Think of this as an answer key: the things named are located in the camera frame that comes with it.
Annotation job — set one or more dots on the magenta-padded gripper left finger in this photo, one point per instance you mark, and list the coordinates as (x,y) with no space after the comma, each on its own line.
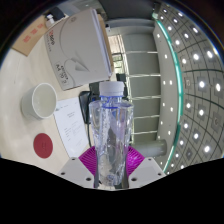
(75,171)

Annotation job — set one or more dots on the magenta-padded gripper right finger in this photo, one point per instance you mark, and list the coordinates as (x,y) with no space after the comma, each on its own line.
(145,170)

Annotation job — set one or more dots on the clear plastic water bottle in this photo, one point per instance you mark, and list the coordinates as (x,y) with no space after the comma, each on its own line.
(111,133)

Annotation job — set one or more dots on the flat round red coaster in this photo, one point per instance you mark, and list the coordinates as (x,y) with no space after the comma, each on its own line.
(43,145)

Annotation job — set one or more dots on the white printed paper sheet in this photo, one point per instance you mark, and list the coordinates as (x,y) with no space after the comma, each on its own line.
(71,128)

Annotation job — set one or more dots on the black flat device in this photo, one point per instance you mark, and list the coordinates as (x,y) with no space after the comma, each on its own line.
(84,106)

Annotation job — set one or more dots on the white ceramic mug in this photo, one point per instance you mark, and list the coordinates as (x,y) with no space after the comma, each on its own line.
(40,101)

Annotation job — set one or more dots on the black office chairs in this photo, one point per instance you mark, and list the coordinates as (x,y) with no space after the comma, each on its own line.
(120,77)

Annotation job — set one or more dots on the round ceiling lights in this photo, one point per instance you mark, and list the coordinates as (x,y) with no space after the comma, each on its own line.
(201,85)

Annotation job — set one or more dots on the white copy paper box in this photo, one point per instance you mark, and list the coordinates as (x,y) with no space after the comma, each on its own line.
(76,50)

